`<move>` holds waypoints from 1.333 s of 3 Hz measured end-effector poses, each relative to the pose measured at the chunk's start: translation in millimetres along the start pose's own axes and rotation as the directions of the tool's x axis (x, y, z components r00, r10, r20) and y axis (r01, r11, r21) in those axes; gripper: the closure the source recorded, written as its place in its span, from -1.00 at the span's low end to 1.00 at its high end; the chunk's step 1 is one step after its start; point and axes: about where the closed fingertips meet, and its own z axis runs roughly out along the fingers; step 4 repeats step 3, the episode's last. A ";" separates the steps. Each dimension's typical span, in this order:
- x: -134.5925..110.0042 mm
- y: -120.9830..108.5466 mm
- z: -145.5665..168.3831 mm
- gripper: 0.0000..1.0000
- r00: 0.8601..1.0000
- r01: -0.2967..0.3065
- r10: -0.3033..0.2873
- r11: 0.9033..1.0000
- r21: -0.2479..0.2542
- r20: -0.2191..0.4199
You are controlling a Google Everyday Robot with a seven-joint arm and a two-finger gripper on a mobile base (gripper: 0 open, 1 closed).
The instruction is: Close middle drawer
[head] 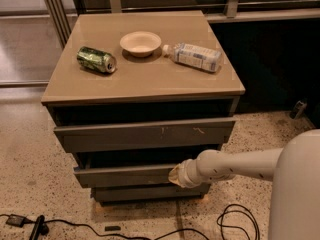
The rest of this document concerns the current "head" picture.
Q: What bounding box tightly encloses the grey drawer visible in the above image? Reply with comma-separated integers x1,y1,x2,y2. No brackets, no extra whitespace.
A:
74,164,175,188
54,118,235,153
91,183,210,203

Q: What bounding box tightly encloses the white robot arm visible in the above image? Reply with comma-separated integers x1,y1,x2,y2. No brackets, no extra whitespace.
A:
168,129,320,240

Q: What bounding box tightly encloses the grey top drawer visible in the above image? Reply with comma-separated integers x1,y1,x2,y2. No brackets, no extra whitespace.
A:
54,118,235,153

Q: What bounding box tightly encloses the grey bottom drawer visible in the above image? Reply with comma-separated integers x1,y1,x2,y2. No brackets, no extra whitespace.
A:
91,183,210,203

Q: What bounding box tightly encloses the grey wooden drawer cabinet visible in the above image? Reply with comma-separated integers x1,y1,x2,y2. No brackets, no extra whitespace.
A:
40,10,246,205

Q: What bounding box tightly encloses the small black floor block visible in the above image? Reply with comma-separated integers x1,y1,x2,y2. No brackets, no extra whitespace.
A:
105,225,121,232

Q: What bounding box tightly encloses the clear plastic water bottle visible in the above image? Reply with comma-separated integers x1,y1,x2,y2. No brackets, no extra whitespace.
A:
162,43,222,73

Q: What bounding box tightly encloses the small dark floor object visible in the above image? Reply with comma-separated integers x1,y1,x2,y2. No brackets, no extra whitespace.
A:
289,99,307,119

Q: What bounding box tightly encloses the white paper bowl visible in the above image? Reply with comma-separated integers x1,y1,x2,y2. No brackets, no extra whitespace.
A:
120,31,161,58

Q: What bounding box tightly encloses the crushed green soda can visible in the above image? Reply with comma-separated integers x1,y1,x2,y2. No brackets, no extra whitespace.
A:
77,46,117,74

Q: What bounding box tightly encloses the black clamp tool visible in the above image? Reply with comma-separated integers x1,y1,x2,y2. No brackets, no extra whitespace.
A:
29,215,49,240

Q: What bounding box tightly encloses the black power adapter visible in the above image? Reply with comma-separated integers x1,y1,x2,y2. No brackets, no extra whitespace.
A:
6,214,25,227

